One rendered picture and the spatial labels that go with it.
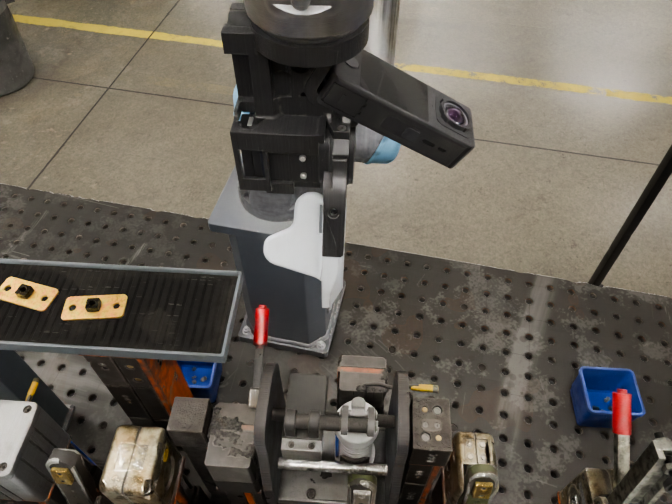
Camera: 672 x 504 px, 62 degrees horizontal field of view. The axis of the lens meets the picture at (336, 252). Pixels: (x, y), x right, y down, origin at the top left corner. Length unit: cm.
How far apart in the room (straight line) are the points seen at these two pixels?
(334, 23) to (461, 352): 104
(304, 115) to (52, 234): 131
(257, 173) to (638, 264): 229
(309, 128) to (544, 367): 104
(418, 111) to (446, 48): 318
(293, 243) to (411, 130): 12
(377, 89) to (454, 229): 210
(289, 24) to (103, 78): 319
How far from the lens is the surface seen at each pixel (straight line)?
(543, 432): 126
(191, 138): 292
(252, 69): 36
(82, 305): 85
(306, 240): 40
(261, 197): 94
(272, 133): 37
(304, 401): 71
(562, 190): 276
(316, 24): 32
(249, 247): 101
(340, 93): 36
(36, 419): 86
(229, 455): 78
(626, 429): 82
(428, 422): 75
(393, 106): 37
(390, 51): 82
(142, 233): 157
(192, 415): 79
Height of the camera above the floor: 181
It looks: 51 degrees down
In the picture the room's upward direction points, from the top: straight up
